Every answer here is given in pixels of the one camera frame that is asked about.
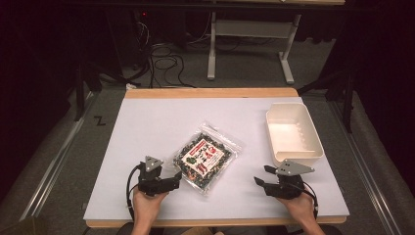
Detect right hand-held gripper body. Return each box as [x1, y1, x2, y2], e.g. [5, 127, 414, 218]
[263, 159, 316, 200]

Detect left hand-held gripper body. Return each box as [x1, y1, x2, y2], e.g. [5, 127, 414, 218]
[137, 155, 174, 198]

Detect clear packet of dark snacks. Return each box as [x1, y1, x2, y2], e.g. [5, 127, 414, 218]
[172, 121, 244, 197]

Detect white plastic bin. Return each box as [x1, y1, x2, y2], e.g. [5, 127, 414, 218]
[265, 102, 325, 167]

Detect person's left hand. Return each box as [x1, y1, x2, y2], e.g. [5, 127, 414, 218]
[131, 188, 169, 227]

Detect person's right hand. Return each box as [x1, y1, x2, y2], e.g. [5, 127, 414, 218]
[276, 190, 316, 224]

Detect white table mat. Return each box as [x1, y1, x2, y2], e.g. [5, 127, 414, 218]
[82, 96, 350, 221]

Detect black metal stand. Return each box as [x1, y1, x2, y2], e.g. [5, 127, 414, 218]
[73, 60, 103, 122]
[297, 63, 357, 134]

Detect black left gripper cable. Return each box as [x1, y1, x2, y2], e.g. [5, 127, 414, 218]
[125, 164, 145, 223]

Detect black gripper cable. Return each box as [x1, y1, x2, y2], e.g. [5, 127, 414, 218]
[125, 164, 145, 223]
[295, 180, 319, 220]

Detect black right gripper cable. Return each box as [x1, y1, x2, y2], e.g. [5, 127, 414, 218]
[295, 180, 319, 220]

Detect grey metal floor rail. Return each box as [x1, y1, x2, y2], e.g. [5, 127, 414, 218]
[19, 92, 96, 223]
[327, 100, 404, 235]

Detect black floor cables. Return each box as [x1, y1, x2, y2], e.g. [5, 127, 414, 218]
[135, 19, 198, 89]

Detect white metal desk frame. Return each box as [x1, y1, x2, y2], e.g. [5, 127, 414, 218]
[207, 12, 303, 85]

